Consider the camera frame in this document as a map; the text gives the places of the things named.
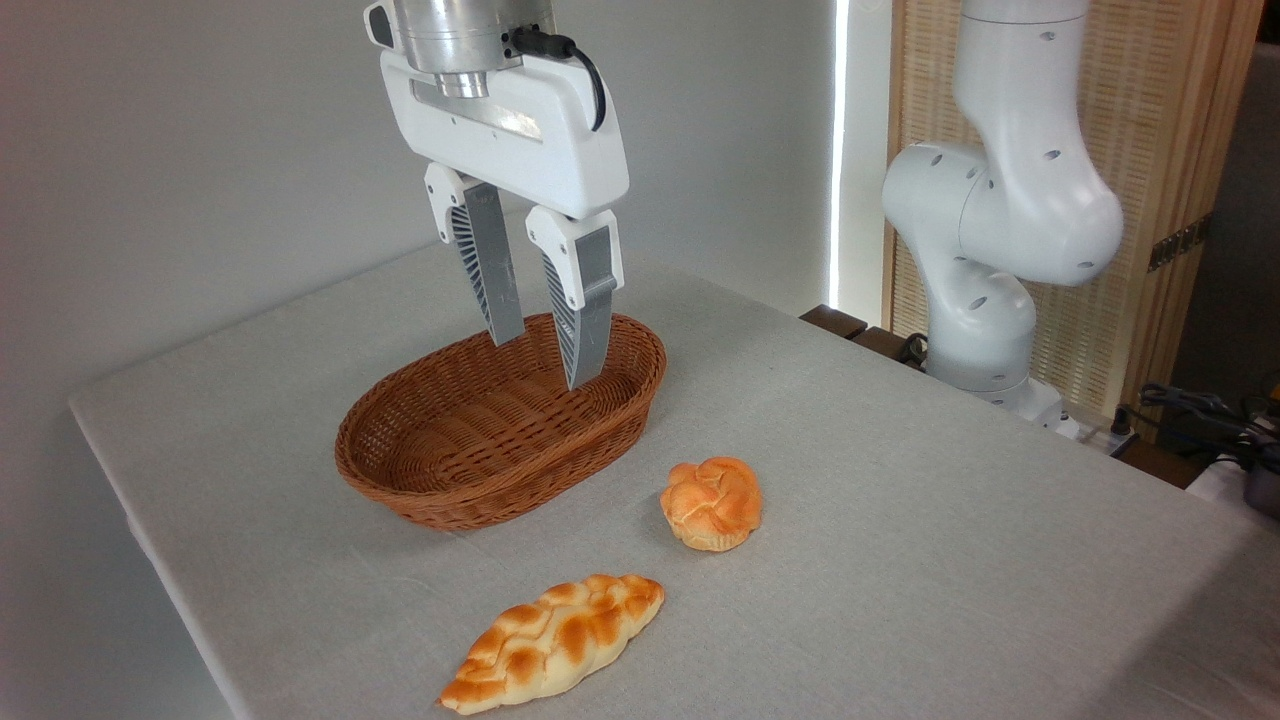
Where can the bamboo wooden folding screen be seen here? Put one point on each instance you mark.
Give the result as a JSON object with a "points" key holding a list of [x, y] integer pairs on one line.
{"points": [[1160, 110]]}

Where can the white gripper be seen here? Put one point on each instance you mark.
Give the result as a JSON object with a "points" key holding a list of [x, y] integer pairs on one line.
{"points": [[540, 150]]}

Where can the brown oval wicker basket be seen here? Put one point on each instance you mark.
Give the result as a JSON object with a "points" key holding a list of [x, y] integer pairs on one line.
{"points": [[480, 450]]}

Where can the white power strip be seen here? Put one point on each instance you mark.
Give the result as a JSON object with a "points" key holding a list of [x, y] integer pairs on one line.
{"points": [[1105, 437]]}

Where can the long braided bread loaf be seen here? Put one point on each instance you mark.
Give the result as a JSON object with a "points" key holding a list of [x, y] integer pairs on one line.
{"points": [[555, 640]]}

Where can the grey tablecloth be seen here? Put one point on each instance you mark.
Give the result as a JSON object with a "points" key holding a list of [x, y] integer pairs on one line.
{"points": [[900, 550]]}

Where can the round knotted bread roll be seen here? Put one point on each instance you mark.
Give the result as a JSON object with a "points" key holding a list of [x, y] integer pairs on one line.
{"points": [[712, 503]]}

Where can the dark brown wooden board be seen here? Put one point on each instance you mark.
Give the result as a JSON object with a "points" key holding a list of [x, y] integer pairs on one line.
{"points": [[850, 328]]}

